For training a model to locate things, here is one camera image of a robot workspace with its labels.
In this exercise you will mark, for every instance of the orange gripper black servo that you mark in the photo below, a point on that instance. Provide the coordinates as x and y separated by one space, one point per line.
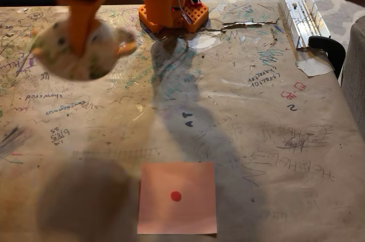
83 22

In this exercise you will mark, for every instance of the white plush toy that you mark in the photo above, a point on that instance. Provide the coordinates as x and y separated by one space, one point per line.
94 59

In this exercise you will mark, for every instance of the small red round object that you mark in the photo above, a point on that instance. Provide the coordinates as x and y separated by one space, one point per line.
176 196

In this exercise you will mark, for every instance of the pink square sticky note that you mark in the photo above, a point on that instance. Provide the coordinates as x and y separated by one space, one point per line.
176 196

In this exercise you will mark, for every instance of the white torn paper scrap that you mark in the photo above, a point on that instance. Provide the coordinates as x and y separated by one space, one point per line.
315 67

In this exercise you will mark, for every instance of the black curved chair armrest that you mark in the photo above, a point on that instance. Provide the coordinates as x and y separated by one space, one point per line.
330 50

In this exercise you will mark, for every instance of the grey upholstered seat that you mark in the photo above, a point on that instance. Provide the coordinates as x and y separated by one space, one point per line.
355 82

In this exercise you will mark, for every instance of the aluminium channel rail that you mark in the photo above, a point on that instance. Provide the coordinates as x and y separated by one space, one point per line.
303 22

